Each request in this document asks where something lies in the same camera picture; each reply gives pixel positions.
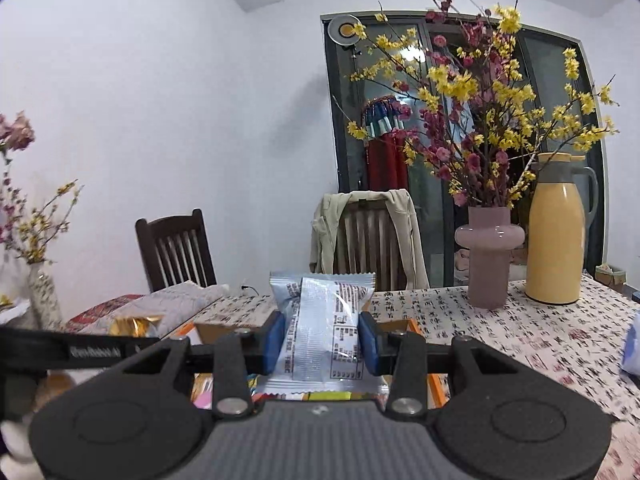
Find gold foil snack packet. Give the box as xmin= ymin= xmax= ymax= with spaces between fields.
xmin=109 ymin=315 xmax=165 ymax=339

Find yellow thermos jug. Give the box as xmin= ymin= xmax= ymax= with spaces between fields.
xmin=525 ymin=152 xmax=599 ymax=305

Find blue and white snack packet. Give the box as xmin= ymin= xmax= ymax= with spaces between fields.
xmin=262 ymin=270 xmax=390 ymax=401

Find small cardboard box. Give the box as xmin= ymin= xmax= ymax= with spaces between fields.
xmin=595 ymin=263 xmax=627 ymax=286

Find chair with beige jacket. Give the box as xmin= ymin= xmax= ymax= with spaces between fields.
xmin=310 ymin=189 xmax=431 ymax=291

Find blue plastic bag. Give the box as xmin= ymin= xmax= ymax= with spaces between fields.
xmin=620 ymin=310 xmax=640 ymax=376

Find patterned slim vase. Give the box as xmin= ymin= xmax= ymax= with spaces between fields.
xmin=27 ymin=262 xmax=63 ymax=332

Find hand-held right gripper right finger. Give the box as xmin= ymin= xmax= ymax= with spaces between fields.
xmin=358 ymin=311 xmax=521 ymax=421

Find pink and yellow flower branches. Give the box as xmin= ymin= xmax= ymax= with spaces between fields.
xmin=0 ymin=112 xmax=83 ymax=266

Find wooden chair with slats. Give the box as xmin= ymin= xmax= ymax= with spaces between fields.
xmin=334 ymin=202 xmax=408 ymax=291

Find red hanging garment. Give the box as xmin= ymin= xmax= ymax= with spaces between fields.
xmin=362 ymin=100 xmax=413 ymax=192

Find red patterned cloth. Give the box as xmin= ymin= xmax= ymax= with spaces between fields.
xmin=62 ymin=294 xmax=146 ymax=333

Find wavy patterned cloth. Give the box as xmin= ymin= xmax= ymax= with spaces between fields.
xmin=117 ymin=281 xmax=231 ymax=338

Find pink vase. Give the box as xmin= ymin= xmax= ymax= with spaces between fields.
xmin=455 ymin=206 xmax=526 ymax=310

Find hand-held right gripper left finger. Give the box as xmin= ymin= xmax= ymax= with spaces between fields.
xmin=120 ymin=311 xmax=287 ymax=420

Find dark framed glass door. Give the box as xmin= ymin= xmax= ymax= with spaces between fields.
xmin=320 ymin=10 xmax=608 ymax=291

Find red cardboard box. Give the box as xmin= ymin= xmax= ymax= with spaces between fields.
xmin=172 ymin=317 xmax=451 ymax=407

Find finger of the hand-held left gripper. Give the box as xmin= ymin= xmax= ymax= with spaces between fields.
xmin=131 ymin=338 xmax=173 ymax=358

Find ring light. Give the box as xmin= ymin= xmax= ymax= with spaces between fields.
xmin=327 ymin=15 xmax=368 ymax=46

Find yellow and red flower branches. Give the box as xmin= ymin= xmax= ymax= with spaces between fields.
xmin=345 ymin=0 xmax=621 ymax=208

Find dark wooden chair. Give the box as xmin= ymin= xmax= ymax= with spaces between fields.
xmin=135 ymin=208 xmax=218 ymax=293

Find person's left hand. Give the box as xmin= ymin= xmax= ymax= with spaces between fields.
xmin=0 ymin=410 xmax=43 ymax=480

